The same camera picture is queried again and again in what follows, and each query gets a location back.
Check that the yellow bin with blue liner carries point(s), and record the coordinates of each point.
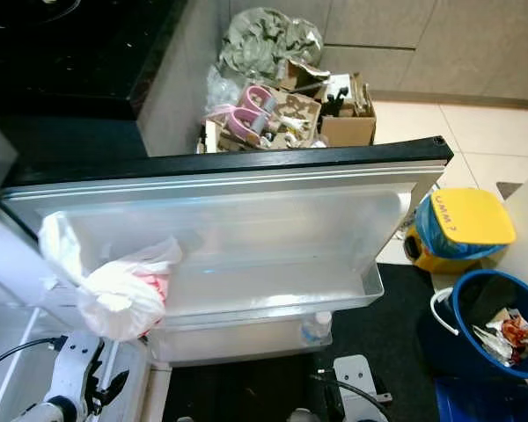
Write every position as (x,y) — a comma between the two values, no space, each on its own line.
(466,224)

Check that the open cardboard tray box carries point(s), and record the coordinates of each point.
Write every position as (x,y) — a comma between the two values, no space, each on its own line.
(290,114)

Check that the grey counter cabinet black top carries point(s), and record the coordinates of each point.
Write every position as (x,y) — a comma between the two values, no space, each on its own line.
(70,53)

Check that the narrow clear door shelf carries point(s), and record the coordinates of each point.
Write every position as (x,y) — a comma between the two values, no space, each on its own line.
(229,338)

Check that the white knotted plastic bag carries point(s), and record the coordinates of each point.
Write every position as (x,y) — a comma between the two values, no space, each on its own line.
(119,299)

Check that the blue plastic bucket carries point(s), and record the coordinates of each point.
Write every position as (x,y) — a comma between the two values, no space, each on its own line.
(475,290)

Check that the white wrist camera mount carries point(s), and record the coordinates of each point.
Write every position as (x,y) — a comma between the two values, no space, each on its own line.
(75,365)
(354,387)

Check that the beige kitchen drawer cabinet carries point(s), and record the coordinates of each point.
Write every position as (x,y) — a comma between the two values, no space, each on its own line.
(431,44)

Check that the small brown cardboard box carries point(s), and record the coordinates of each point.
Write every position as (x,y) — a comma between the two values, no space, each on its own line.
(352,119)

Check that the black tool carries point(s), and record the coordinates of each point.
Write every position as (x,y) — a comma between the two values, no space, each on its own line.
(339,92)

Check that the wide clear door shelf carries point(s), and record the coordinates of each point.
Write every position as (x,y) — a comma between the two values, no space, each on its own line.
(299,272)

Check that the pink slipper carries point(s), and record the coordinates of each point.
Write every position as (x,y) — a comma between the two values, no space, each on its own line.
(260,97)
(246,121)

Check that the silver robot right leg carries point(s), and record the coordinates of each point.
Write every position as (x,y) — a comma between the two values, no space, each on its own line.
(295,415)

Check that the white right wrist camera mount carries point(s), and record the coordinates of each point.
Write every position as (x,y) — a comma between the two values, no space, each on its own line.
(354,387)

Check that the crumpled snack wrappers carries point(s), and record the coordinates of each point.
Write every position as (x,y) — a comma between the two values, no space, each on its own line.
(510,338)

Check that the grey steel fridge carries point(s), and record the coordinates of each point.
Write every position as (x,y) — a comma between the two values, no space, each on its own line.
(0,264)

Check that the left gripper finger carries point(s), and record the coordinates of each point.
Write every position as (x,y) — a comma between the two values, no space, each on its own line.
(89,366)
(120,384)

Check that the crumpled grey-green plastic bag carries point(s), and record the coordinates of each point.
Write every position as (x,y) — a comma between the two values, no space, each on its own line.
(268,40)

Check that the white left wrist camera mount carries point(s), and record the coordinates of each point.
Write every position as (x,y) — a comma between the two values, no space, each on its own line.
(75,365)

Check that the blue plastic dustpan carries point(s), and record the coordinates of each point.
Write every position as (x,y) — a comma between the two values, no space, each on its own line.
(484,404)

